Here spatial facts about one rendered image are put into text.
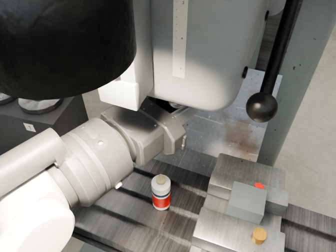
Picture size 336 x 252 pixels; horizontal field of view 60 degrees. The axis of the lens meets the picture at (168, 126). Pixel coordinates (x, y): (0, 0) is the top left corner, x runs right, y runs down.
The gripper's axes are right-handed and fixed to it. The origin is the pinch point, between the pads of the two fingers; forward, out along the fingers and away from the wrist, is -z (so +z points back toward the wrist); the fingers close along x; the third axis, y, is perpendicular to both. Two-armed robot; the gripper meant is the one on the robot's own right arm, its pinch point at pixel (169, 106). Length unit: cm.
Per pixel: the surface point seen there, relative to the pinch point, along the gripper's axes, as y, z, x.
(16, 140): 20.0, 15.7, 32.1
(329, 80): 120, -222, 18
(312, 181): 122, -113, -17
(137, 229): 30.7, 7.9, 1.5
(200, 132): 31.3, -24.1, 10.3
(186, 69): -13.7, 6.6, -8.2
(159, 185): 21.7, 0.8, 1.6
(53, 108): 11.3, 7.6, 25.6
